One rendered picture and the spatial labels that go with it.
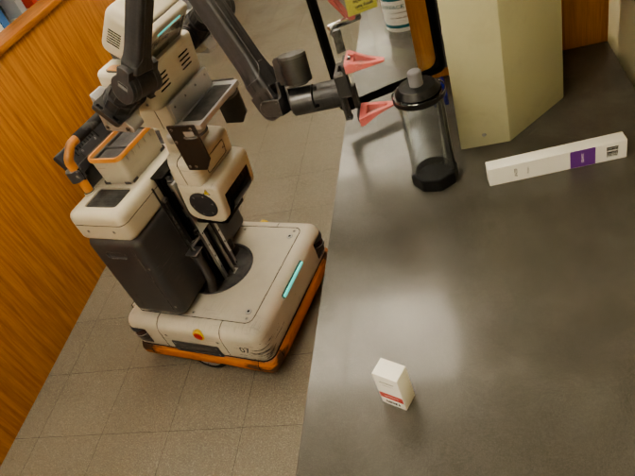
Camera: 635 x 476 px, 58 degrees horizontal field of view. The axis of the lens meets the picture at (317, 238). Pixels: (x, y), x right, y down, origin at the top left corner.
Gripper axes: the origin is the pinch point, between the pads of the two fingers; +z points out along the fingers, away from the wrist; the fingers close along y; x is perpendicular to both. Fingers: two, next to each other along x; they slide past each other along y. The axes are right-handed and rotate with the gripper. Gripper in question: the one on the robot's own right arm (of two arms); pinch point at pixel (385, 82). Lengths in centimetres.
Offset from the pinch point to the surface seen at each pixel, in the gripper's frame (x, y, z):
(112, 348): 41, -119, -154
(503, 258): -26.8, -26.5, 17.4
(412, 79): -1.4, 0.0, 5.5
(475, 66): 9.4, -5.3, 17.8
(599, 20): 47, -18, 50
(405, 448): -63, -28, -1
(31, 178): 92, -54, -183
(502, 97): 9.6, -13.9, 22.4
